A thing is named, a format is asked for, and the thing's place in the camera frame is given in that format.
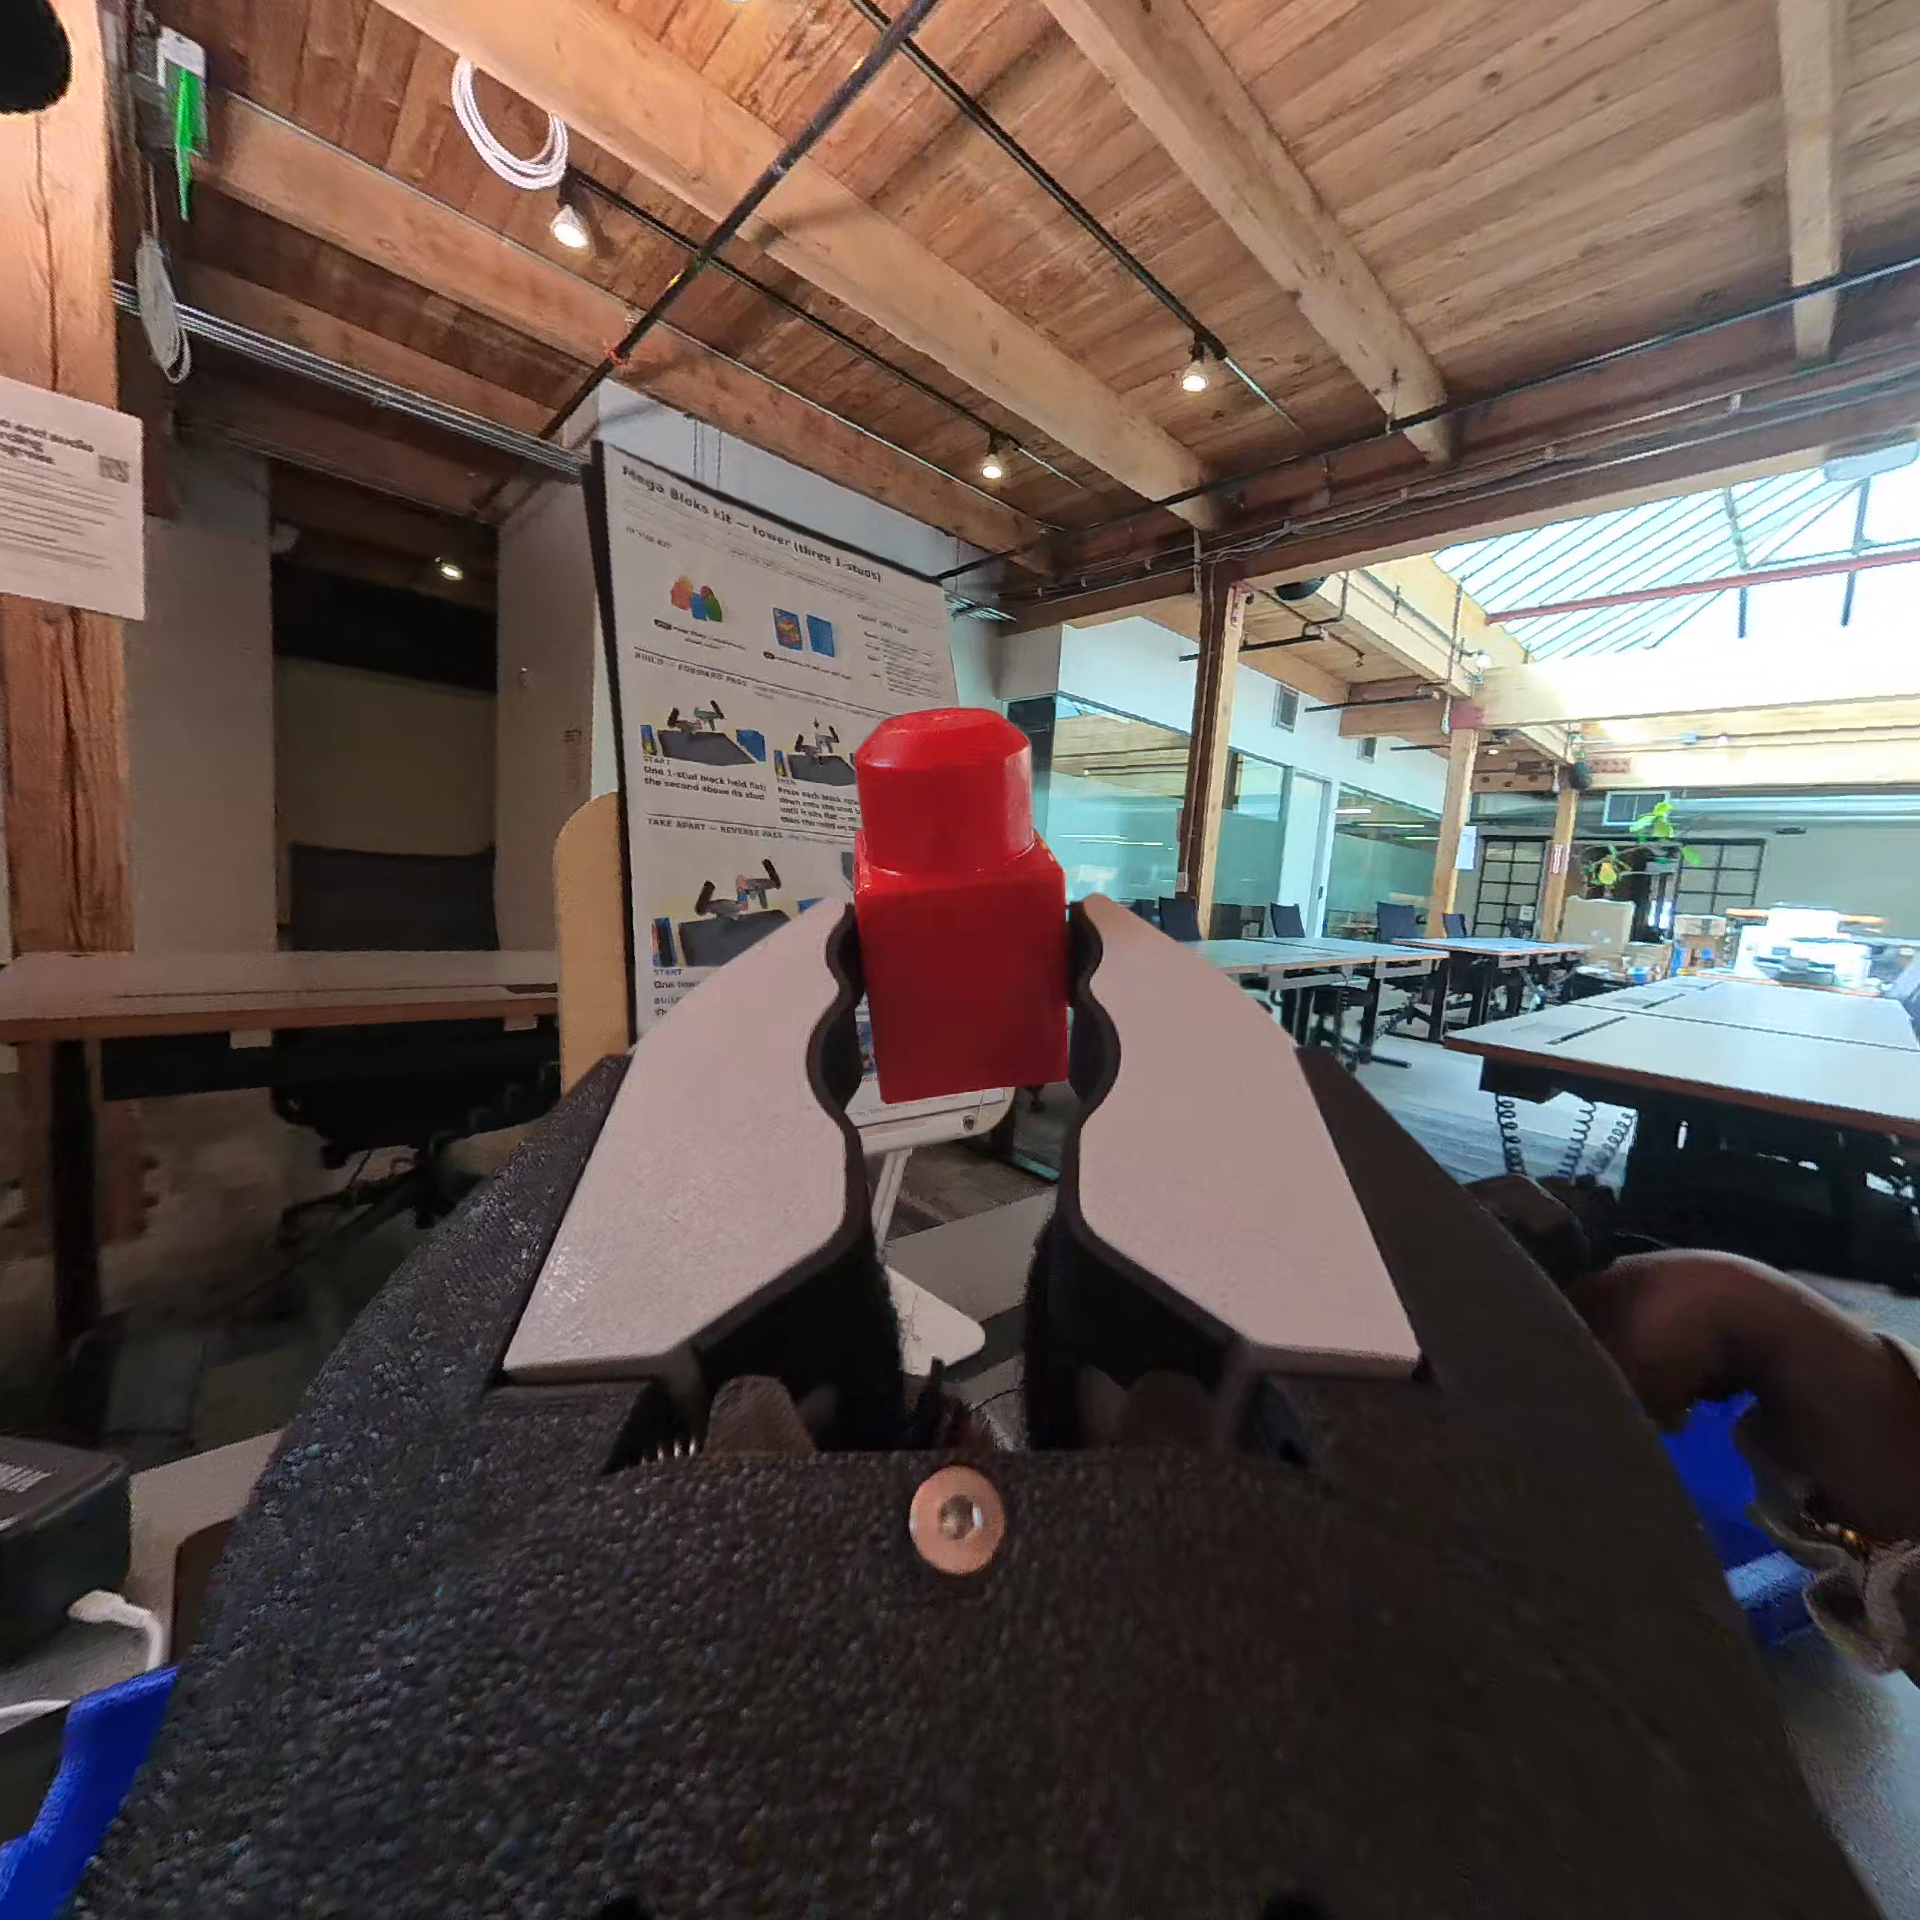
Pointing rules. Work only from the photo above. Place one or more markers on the red mega block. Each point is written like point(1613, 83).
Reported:
point(961, 973)

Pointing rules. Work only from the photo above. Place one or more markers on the white paper notice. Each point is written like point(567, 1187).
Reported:
point(67, 510)

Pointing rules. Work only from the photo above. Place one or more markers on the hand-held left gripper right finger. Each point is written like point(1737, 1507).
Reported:
point(1230, 1170)

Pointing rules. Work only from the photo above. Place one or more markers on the mega block instruction poster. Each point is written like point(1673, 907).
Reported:
point(750, 675)

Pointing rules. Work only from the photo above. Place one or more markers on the ceiling spot light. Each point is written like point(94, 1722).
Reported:
point(993, 460)
point(1195, 371)
point(569, 225)

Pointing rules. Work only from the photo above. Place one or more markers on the grey office desk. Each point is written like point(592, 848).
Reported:
point(224, 990)

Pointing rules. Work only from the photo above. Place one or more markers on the black office chair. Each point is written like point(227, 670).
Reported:
point(389, 901)

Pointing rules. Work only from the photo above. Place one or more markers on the black power box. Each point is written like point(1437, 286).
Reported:
point(54, 1546)

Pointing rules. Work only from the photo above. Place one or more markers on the person's right hand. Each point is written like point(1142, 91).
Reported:
point(1769, 1348)

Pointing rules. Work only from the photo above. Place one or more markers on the green potted plant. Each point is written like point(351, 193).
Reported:
point(1651, 848)

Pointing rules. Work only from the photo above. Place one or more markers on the grey office table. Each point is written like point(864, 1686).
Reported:
point(1725, 1049)
point(1305, 953)

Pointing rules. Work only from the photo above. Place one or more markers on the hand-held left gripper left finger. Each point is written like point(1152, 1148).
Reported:
point(675, 1185)

